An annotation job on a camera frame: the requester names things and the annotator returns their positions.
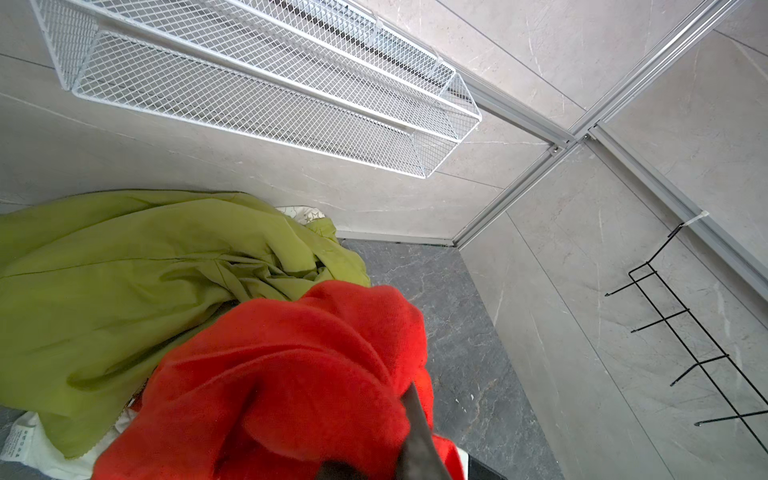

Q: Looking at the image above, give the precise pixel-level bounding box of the green cloth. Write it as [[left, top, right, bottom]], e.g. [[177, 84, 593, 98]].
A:
[[1, 190, 369, 459]]

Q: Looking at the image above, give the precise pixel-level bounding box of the white wire mesh basket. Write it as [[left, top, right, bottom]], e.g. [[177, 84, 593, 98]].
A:
[[32, 1, 482, 179]]

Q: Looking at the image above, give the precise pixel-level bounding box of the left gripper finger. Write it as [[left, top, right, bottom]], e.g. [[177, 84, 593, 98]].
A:
[[395, 384, 450, 480]]

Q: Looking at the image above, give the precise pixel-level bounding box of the black wire hook rack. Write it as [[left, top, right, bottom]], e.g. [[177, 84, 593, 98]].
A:
[[604, 214, 767, 452]]

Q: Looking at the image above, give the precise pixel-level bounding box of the red cloth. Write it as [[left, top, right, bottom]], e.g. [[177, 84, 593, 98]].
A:
[[93, 281, 465, 479]]

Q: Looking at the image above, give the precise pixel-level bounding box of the patterned white cloth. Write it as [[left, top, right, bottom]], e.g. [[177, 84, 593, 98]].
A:
[[276, 205, 325, 225]]

